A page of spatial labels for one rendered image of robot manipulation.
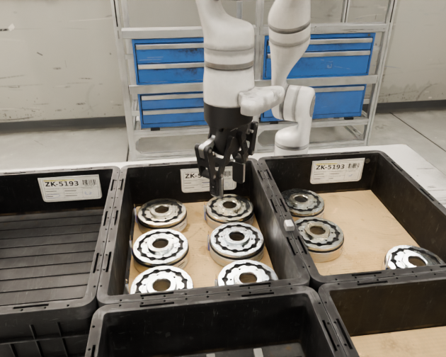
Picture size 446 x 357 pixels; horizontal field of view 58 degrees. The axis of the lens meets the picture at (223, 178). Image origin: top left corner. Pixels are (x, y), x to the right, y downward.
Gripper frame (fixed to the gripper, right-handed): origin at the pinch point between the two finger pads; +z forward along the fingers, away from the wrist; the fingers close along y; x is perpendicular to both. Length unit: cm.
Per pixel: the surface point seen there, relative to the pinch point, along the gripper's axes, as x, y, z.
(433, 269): 32.0, -7.4, 7.2
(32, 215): -43.1, 13.9, 17.3
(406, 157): 10, -93, 30
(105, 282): -4.3, 23.3, 7.2
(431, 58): -37, -358, 50
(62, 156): -223, -95, 99
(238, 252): 2.5, 0.0, 14.0
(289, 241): 11.2, -1.9, 8.6
